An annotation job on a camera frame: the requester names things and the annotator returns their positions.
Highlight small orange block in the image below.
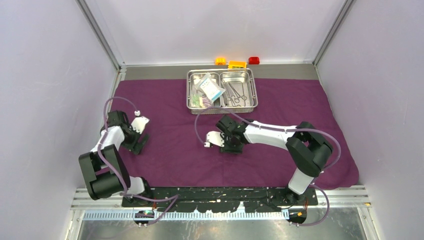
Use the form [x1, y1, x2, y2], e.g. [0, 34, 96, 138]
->
[214, 57, 227, 66]

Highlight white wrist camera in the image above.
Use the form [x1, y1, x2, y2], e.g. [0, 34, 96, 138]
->
[203, 131, 225, 148]
[130, 110, 150, 134]

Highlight white sterile pouch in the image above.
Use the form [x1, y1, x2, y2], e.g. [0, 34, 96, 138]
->
[193, 72, 226, 103]

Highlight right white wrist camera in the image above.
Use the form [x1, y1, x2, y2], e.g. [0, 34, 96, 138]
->
[203, 131, 225, 148]

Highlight orange yellow toy block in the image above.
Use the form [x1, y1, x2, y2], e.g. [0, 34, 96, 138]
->
[228, 60, 247, 69]

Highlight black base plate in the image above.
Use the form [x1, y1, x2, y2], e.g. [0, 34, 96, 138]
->
[121, 185, 319, 214]

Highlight steel instrument tray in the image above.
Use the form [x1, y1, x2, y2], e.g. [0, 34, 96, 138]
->
[186, 68, 258, 115]

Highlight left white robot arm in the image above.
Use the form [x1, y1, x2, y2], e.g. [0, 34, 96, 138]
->
[78, 110, 154, 207]

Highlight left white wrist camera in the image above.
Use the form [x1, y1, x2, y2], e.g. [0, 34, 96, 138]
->
[130, 110, 150, 134]

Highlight red block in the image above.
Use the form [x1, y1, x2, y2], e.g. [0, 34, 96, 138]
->
[248, 56, 260, 65]

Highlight purple cloth wrap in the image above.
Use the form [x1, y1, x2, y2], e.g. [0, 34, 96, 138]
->
[111, 78, 360, 189]

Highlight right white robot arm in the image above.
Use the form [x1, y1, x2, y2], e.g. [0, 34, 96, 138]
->
[213, 115, 334, 205]

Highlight green packet in tray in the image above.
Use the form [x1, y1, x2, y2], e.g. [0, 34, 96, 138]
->
[189, 94, 213, 108]

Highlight steel surgical forceps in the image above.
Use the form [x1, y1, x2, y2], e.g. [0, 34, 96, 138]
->
[226, 82, 248, 107]

